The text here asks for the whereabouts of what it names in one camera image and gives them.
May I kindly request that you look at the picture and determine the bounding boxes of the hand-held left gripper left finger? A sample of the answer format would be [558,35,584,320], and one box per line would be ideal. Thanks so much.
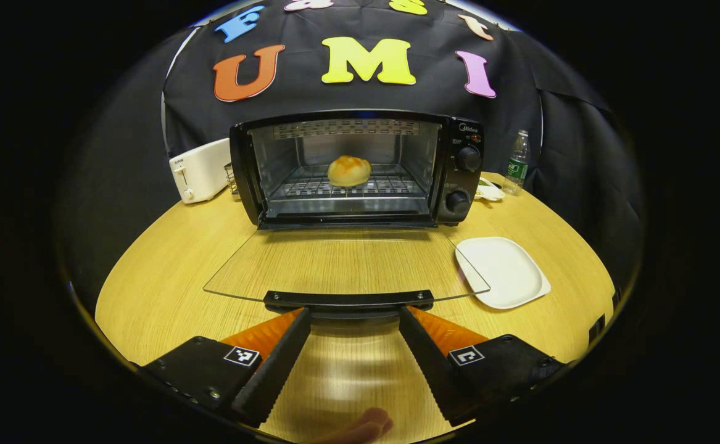
[141,307,312,428]

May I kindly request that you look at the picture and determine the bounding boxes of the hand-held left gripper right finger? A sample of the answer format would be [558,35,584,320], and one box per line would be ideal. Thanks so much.
[398,305,566,427]

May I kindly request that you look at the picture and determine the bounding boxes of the black electric oven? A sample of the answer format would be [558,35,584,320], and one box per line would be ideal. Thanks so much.
[203,109,492,321]

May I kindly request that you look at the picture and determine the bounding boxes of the golden bread bun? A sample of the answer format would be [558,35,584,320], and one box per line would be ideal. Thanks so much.
[327,155,373,188]

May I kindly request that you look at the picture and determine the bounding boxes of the white square plate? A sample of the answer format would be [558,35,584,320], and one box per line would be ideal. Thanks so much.
[455,236,552,310]

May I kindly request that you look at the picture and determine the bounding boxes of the white divided condiment dish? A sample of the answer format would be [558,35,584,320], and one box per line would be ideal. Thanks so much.
[474,178,507,202]

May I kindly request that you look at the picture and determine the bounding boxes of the clear plastic water bottle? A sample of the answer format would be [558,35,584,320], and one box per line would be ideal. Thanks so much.
[502,129,531,197]

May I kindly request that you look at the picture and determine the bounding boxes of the white toaster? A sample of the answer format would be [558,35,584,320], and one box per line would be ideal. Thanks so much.
[169,138,233,205]

